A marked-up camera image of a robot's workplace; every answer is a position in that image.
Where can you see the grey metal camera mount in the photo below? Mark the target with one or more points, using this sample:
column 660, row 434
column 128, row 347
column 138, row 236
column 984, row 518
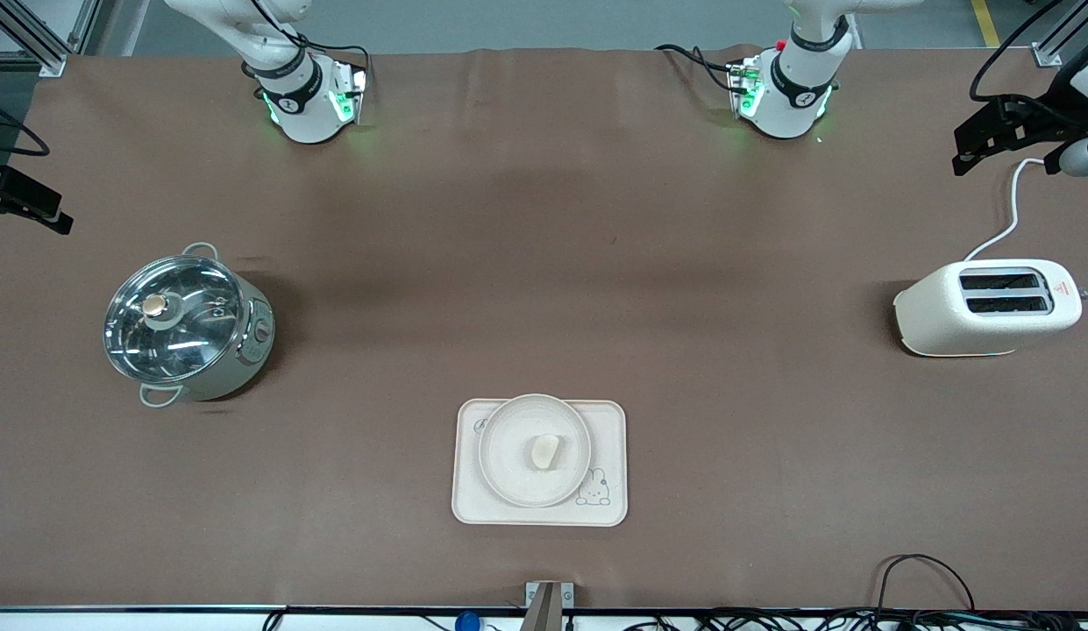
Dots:
column 548, row 605

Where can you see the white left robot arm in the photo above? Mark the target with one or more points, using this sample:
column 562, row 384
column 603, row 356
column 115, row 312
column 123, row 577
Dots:
column 793, row 96

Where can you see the white two-slot toaster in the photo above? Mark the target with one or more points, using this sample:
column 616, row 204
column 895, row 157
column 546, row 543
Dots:
column 938, row 315

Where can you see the small blue round object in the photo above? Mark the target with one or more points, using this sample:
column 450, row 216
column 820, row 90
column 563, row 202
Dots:
column 466, row 622

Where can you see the small pale bun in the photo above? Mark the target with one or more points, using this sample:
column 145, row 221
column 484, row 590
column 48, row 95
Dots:
column 544, row 451

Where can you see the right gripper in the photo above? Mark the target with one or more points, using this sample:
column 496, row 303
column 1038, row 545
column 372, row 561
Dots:
column 7, row 192

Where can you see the aluminium frame profile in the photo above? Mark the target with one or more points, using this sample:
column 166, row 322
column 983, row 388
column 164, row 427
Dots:
column 35, row 35
column 1056, row 39

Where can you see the pale green electric pot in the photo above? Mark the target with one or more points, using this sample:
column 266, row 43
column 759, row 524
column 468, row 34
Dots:
column 245, row 346

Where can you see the round lid knob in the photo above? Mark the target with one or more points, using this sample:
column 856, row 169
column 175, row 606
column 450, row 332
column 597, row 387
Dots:
column 155, row 306

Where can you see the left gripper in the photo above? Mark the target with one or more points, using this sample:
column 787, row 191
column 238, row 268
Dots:
column 1039, row 122

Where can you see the brown table cover mat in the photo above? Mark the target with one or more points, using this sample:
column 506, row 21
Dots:
column 544, row 219

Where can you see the round cream plate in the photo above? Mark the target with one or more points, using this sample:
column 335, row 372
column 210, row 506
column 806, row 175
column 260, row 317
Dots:
column 508, row 456

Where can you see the cream rabbit print tray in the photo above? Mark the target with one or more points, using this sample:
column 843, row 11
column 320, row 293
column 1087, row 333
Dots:
column 544, row 515

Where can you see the glass pot lid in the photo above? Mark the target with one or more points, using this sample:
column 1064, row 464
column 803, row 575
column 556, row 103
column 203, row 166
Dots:
column 188, row 337

